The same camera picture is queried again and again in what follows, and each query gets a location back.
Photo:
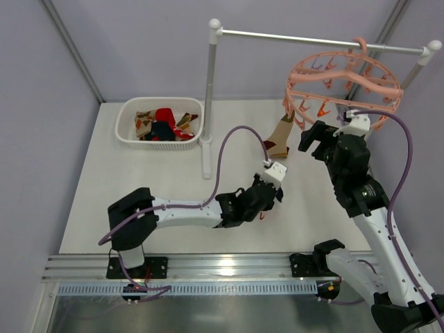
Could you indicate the grey slotted cable duct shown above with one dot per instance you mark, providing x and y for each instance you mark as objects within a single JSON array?
[{"x": 193, "y": 288}]

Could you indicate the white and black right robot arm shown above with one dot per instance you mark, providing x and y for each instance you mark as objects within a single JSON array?
[{"x": 400, "y": 299}]

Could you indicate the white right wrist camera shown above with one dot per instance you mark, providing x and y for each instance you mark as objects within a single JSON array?
[{"x": 355, "y": 124}]

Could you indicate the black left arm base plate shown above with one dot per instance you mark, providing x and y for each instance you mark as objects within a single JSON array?
[{"x": 152, "y": 268}]

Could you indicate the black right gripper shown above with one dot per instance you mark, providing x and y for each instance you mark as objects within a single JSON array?
[{"x": 320, "y": 139}]

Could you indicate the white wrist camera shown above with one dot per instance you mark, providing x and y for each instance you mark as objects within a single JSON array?
[
  {"x": 355, "y": 124},
  {"x": 274, "y": 172}
]

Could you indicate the navy sock red toe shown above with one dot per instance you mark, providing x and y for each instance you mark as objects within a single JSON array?
[{"x": 278, "y": 196}]

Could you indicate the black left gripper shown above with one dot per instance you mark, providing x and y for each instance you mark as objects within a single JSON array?
[{"x": 269, "y": 191}]

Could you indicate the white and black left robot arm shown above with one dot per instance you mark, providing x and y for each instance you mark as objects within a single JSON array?
[{"x": 134, "y": 217}]

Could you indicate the pink round clip hanger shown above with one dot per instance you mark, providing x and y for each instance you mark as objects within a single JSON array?
[{"x": 327, "y": 77}]

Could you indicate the beige orange argyle sock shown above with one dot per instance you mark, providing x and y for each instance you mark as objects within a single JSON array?
[{"x": 144, "y": 123}]

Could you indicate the white perforated plastic basket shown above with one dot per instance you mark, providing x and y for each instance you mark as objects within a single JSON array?
[{"x": 125, "y": 124}]

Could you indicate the silver white clothes rack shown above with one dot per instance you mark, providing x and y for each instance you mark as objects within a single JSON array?
[{"x": 424, "y": 53}]

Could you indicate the aluminium mounting rail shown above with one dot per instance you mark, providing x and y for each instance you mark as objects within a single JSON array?
[{"x": 241, "y": 266}]

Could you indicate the navy sock beige toe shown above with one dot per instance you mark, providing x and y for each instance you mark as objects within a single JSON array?
[{"x": 160, "y": 131}]

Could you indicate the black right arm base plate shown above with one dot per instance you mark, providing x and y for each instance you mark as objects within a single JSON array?
[{"x": 310, "y": 266}]

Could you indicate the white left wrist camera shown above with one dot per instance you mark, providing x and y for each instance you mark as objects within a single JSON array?
[{"x": 274, "y": 172}]

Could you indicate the beige striped ribbed sock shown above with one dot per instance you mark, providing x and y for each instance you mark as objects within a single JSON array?
[{"x": 276, "y": 144}]

